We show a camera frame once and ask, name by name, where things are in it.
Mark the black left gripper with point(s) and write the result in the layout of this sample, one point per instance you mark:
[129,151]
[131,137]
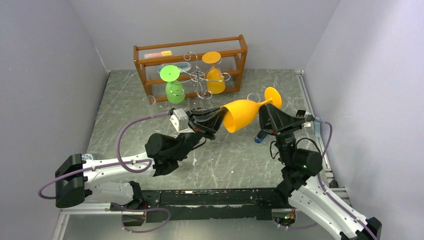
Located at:
[209,128]

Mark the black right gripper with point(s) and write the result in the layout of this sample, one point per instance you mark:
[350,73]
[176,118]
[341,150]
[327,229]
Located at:
[284,126]

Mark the orange plastic cup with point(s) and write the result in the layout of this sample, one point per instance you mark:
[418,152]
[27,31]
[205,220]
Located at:
[240,113]

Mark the yellow plastic wine glass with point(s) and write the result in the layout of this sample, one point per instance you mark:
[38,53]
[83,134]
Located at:
[214,79]

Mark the green plastic wine glass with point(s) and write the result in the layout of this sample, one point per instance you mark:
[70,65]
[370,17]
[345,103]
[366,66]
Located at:
[174,89]

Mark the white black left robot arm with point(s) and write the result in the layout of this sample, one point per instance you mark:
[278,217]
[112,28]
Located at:
[80,180]

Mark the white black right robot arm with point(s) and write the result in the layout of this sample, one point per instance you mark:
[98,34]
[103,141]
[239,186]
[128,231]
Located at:
[302,187]

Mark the chrome wine glass rack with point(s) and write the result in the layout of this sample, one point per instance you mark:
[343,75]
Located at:
[198,78]

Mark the wooden shelf rack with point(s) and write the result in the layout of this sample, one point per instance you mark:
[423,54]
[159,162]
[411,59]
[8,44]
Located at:
[233,52]

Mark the clear glass right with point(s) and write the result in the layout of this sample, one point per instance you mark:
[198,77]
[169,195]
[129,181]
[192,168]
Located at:
[255,97]

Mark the light blue pen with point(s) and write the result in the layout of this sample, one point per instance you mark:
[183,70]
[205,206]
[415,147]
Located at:
[317,127]

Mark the blue packaged item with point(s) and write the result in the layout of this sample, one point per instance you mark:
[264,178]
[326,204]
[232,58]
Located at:
[183,65]

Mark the pink yellow marker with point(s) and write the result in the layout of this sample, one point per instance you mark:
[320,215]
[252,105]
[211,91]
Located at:
[165,53]

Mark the blue white patterned can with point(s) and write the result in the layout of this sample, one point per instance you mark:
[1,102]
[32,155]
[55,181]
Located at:
[87,156]

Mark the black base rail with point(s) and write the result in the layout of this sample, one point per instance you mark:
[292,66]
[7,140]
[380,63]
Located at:
[157,206]

